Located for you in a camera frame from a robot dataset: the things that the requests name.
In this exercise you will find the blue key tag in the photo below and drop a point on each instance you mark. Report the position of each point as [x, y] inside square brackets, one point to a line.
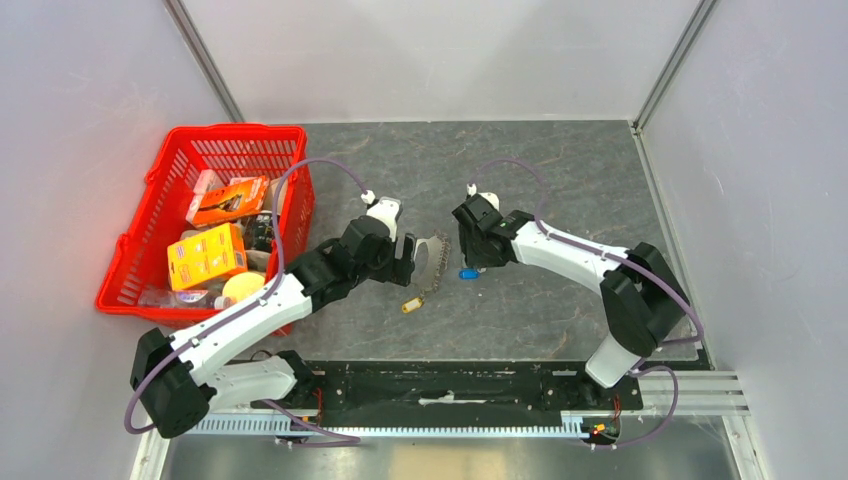
[469, 274]

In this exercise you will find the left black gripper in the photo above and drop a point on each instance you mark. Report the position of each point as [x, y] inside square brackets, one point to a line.
[397, 271]

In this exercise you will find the red plastic basket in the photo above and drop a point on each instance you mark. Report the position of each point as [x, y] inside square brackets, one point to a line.
[192, 161]

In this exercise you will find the aluminium rail frame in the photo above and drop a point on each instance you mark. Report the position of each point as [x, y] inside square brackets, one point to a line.
[659, 395]

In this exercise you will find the clear plastic bottle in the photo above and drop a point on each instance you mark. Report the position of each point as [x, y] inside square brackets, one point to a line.
[186, 299]

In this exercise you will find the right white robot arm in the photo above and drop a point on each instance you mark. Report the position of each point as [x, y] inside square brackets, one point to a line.
[642, 299]

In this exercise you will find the yellow orange box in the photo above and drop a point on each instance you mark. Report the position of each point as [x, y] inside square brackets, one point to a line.
[214, 254]

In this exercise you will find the dark jar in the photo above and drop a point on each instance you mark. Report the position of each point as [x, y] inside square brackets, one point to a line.
[258, 232]

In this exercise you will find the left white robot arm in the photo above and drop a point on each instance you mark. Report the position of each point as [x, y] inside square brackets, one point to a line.
[182, 377]

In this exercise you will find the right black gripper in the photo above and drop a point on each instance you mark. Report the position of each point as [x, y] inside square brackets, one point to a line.
[471, 258]

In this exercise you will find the yellow round sponge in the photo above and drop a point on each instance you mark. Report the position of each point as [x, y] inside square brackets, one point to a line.
[241, 286]

